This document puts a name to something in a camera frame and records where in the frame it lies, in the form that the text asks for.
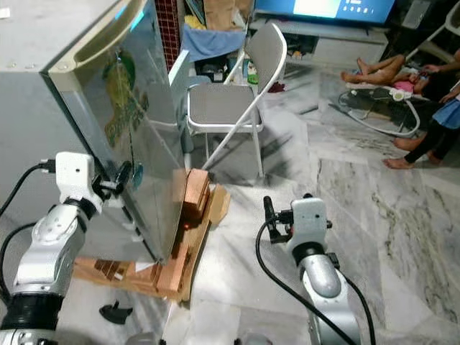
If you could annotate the white paper scrap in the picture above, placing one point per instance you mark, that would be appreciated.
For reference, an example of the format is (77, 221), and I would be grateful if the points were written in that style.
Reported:
(4, 12)

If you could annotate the mirrored fridge door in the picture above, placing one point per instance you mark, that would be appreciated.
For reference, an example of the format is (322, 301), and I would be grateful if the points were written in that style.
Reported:
(115, 108)

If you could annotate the white baby bouncer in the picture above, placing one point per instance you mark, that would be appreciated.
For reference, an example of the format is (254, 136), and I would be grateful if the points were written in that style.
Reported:
(374, 111)

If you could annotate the grey robot foot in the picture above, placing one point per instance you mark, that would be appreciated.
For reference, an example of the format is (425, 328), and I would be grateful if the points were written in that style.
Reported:
(144, 339)
(253, 340)

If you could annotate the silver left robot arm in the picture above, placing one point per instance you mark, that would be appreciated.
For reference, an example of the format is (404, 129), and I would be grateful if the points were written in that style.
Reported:
(50, 251)

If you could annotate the flat screen television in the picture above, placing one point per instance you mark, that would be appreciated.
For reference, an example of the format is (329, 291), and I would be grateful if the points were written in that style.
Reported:
(327, 8)

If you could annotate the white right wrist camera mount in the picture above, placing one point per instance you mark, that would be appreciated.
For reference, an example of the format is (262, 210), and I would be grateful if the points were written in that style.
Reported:
(310, 219)

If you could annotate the white television stand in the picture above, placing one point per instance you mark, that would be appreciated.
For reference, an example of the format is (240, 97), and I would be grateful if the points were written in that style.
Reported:
(338, 43)

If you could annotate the grey mini fridge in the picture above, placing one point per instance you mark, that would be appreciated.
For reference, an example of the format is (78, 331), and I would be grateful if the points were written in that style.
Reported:
(23, 108)

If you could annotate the small black floor object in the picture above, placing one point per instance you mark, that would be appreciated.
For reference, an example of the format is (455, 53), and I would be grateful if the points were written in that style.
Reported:
(116, 313)

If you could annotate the baby in pink clothes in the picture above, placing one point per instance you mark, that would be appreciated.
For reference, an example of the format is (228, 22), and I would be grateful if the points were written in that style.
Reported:
(384, 72)

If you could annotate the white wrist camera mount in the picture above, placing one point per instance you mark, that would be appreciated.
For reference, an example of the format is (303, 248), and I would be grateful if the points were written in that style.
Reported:
(310, 219)
(75, 176)

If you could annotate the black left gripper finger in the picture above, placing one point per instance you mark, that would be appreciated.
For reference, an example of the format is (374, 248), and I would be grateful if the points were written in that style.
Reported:
(131, 175)

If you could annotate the blue cloth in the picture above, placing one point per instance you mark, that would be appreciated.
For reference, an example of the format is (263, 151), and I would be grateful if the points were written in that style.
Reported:
(212, 42)

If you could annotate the barefoot person in black leggings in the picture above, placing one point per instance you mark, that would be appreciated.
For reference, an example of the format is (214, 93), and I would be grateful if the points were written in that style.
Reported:
(435, 136)

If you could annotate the white folding chair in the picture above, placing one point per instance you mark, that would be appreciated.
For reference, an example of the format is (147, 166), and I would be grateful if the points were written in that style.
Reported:
(223, 104)

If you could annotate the wooden pallet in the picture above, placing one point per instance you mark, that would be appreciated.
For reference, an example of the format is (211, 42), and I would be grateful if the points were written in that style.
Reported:
(190, 223)

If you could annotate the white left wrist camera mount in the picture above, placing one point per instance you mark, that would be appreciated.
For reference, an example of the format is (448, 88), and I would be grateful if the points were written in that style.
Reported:
(75, 176)

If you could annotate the red chequered cloth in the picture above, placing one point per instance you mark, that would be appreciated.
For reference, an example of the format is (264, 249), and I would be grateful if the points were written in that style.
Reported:
(167, 21)

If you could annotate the brown cardboard box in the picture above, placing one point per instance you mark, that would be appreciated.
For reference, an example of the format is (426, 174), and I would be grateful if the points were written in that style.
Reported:
(226, 13)

